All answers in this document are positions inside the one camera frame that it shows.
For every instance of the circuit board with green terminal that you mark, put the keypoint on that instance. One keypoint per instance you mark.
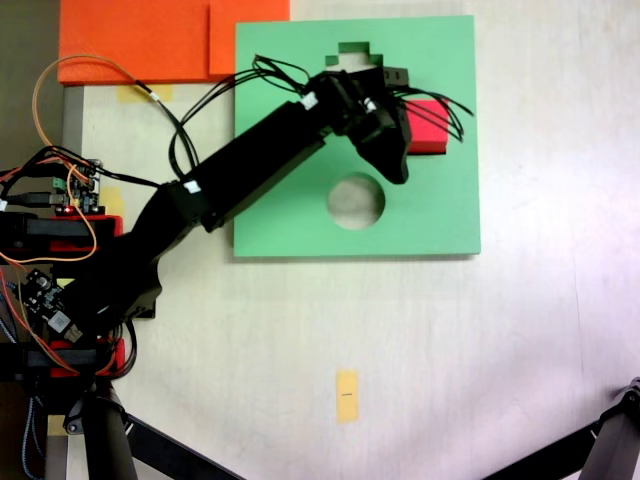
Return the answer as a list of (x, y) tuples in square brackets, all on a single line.
[(82, 192)]

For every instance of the yellow tape marker strip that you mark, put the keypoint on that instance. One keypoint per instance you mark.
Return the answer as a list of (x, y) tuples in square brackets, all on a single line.
[(347, 407)]

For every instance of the red printed base bracket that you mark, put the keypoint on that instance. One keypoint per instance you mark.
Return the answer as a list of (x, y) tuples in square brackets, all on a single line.
[(112, 227), (118, 352)]

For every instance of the large orange foam block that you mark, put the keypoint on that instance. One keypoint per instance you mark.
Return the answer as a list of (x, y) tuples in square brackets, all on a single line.
[(130, 40)]

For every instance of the green shape sorting board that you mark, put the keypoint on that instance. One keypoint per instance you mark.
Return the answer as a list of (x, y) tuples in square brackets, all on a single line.
[(440, 210)]

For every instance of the black table clamp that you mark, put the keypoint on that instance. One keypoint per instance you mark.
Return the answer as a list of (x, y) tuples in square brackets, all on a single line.
[(65, 357), (50, 229)]

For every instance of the black tripod leg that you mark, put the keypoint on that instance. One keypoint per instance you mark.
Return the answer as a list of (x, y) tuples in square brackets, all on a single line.
[(105, 450), (615, 445)]

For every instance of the red square block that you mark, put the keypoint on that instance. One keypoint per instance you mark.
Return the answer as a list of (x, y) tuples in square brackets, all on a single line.
[(425, 143)]

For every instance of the yellow masking tape piece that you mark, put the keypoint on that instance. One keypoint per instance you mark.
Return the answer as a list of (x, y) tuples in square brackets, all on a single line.
[(114, 200), (130, 93), (56, 425)]

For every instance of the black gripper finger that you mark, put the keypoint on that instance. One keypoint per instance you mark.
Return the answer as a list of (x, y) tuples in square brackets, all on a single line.
[(396, 77), (387, 150)]

